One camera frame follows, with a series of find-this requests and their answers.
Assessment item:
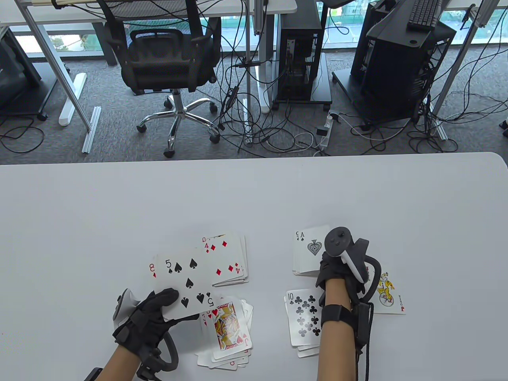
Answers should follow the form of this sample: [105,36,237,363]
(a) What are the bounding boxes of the person's right hand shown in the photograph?
[316,251,366,308]

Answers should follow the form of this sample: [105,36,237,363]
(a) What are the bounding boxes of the person's left hand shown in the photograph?
[113,288,200,356]

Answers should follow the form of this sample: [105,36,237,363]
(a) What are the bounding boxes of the single-pip spades playing card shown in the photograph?
[296,225,331,274]

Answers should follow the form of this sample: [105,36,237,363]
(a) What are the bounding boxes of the pile of clubs cards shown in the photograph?
[285,289,327,358]

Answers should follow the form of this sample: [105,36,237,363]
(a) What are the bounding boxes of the jester figure playing card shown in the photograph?
[365,263,406,315]

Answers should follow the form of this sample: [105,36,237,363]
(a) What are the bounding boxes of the stack of playing cards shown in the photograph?
[150,248,217,321]

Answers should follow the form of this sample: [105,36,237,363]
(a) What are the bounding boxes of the pile of hearts cards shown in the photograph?
[196,296,254,370]

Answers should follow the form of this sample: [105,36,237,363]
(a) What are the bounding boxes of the pile of diamonds cards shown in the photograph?
[200,233,250,287]

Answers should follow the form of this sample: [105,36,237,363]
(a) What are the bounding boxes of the person's right forearm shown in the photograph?
[317,279,356,381]

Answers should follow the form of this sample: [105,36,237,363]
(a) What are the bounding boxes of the person's left forearm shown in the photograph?
[97,343,141,381]

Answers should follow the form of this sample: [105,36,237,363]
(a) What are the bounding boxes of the grey and white handheld controller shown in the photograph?
[113,289,179,371]
[325,226,382,303]

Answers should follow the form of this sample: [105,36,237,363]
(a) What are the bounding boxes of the white power strip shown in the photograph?
[316,112,342,151]

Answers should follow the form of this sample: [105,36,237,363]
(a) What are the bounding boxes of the black rolling computer stand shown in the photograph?
[272,52,333,112]

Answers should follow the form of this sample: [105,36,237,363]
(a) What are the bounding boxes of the black flat floor stand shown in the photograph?
[333,69,422,124]

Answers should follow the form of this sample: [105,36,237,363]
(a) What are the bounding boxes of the large black computer tower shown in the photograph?
[359,20,457,124]

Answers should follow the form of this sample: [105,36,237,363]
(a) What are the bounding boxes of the black computer case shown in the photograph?
[350,0,383,84]

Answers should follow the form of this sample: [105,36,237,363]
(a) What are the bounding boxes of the black tilted board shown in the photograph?
[366,0,434,49]

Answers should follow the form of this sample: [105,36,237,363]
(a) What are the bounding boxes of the black mesh office chair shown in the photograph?
[96,0,222,158]

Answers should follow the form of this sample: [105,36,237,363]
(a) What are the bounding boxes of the black keyboard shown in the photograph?
[407,0,443,31]

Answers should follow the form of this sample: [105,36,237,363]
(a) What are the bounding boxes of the black rolling cabinet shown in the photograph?
[0,27,59,121]

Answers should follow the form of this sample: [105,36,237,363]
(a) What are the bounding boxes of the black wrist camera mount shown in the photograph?
[137,349,165,381]
[352,302,374,350]

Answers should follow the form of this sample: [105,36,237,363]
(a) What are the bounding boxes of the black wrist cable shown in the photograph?
[355,302,375,381]

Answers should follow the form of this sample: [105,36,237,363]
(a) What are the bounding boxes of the tangle of black floor cables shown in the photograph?
[212,0,508,159]

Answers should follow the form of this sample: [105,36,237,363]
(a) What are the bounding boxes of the black looped floor cable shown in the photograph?
[0,115,45,154]

